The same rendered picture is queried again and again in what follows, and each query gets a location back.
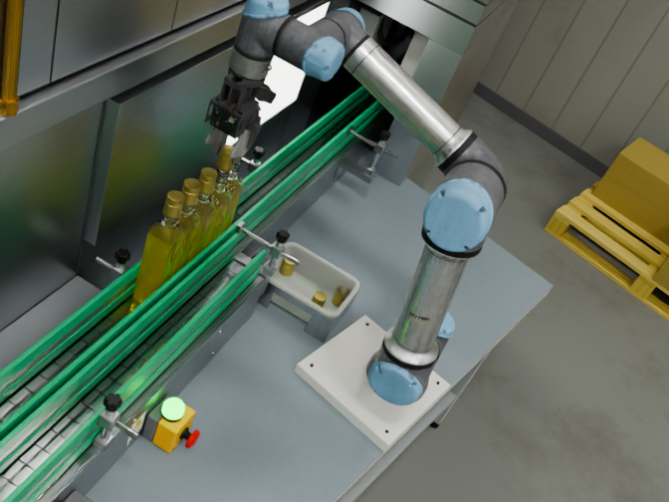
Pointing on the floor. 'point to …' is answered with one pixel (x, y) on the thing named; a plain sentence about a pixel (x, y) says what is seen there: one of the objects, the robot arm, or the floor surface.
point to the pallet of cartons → (642, 175)
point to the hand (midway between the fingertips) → (228, 152)
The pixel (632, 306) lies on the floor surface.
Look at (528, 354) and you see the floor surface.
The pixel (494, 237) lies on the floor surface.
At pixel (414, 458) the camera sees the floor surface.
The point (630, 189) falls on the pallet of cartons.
